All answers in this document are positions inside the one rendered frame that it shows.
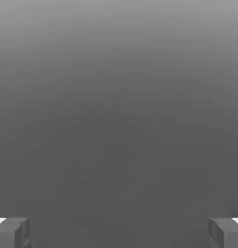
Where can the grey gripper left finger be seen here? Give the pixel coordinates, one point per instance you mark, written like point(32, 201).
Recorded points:
point(10, 232)

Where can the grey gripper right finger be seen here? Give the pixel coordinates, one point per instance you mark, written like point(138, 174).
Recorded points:
point(227, 232)

